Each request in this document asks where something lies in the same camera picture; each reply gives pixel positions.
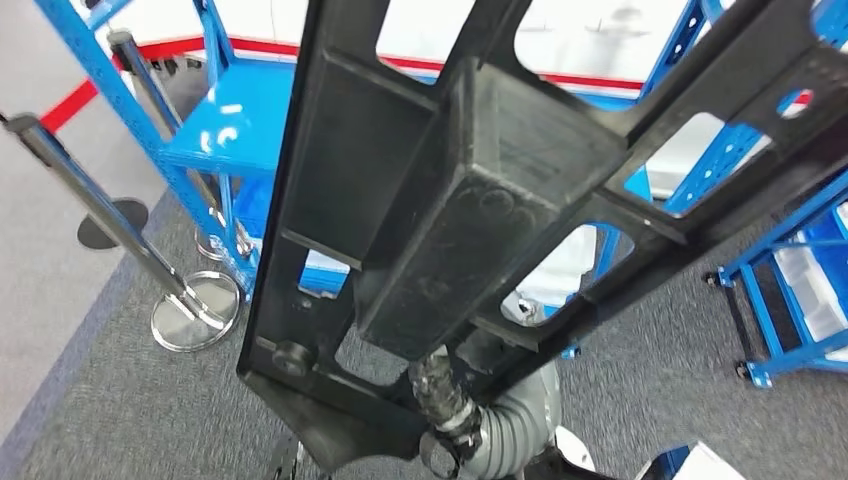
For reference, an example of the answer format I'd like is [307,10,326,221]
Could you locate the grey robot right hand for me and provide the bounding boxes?
[407,349,483,480]

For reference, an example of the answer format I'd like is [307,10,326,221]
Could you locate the black plastic plate bracket part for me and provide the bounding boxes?
[237,0,848,477]

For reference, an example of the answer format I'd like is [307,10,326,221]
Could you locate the blue metal shelf rack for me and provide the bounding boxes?
[33,0,848,362]

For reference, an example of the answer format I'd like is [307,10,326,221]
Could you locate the white plastic bin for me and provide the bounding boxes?
[301,250,352,280]
[773,201,848,364]

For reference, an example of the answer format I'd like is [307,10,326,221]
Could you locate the stacked translucent plastic bins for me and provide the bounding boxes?
[513,225,598,309]

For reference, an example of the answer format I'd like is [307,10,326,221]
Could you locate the blue plastic bin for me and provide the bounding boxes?
[231,175,280,243]

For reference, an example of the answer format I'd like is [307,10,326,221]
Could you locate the small blue metal rack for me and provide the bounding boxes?
[705,168,848,390]

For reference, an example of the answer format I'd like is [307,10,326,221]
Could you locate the black round floor disc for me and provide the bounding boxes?
[77,197,150,251]

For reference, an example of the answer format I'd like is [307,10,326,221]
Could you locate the white car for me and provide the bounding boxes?
[105,0,773,200]

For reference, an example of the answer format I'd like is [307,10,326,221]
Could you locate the red barrier belt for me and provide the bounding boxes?
[39,36,815,134]

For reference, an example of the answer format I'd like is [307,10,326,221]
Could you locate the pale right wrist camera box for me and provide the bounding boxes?
[672,441,748,480]

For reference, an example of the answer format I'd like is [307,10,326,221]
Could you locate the chrome stanchion post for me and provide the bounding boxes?
[3,113,241,354]
[105,29,258,263]

